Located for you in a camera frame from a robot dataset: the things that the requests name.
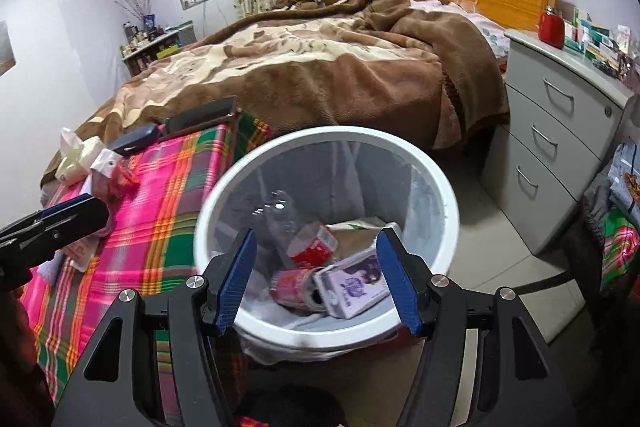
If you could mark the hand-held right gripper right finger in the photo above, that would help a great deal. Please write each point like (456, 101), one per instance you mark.
(395, 277)

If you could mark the white trash bin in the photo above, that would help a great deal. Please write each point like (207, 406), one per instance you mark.
(430, 187)

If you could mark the grey drawer cabinet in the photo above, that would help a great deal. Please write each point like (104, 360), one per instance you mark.
(550, 147)

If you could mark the black smartphone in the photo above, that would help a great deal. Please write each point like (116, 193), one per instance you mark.
(200, 117)

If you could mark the tissue pack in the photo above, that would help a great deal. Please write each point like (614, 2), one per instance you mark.
(75, 154)

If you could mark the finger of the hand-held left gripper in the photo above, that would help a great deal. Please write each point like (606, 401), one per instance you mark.
(65, 205)
(75, 227)

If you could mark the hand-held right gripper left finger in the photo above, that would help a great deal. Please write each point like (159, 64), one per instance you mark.
(235, 277)

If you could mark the pink plaid cloth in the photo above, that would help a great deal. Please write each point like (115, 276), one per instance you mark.
(150, 217)

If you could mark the cluttered shelf unit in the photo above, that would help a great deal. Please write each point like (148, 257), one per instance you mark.
(155, 47)

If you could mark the vase with dry branches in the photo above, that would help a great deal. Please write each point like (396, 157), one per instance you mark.
(142, 7)

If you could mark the purple milk carton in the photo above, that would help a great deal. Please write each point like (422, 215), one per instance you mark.
(352, 289)

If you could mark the row of small boxes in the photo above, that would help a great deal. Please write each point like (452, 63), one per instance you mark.
(595, 42)

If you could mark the red jar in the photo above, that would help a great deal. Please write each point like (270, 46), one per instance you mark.
(551, 29)

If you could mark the clear bottle with red label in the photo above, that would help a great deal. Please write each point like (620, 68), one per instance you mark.
(312, 249)

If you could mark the brown patterned blanket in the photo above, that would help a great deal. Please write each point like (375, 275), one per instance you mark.
(325, 77)

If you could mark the dark blue glasses case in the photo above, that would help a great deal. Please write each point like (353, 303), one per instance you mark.
(132, 139)

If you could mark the ice cream cone wrapper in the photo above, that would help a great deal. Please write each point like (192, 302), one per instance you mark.
(82, 254)

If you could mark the red plastic wrapper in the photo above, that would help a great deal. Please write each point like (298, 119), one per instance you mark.
(122, 177)

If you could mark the silver wall panel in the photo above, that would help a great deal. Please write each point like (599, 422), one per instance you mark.
(4, 47)

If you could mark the red drink can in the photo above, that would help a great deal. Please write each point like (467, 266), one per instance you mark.
(290, 289)

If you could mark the pink pillow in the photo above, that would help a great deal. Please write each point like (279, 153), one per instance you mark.
(475, 27)

